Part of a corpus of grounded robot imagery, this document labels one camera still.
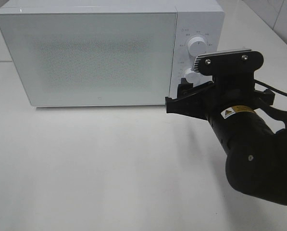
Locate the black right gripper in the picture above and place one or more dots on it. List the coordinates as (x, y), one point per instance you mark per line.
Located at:
(225, 98)

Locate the white microwave door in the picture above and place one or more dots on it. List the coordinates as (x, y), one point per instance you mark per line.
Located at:
(92, 59)

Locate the white timer knob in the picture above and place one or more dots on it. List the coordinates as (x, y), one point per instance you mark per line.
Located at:
(192, 77)

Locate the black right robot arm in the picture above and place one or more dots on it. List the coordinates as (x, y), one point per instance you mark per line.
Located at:
(252, 133)

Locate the white upper power knob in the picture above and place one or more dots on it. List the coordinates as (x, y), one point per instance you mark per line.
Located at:
(196, 45)

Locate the white microwave oven body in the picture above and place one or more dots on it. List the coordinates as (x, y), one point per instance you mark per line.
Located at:
(193, 17)

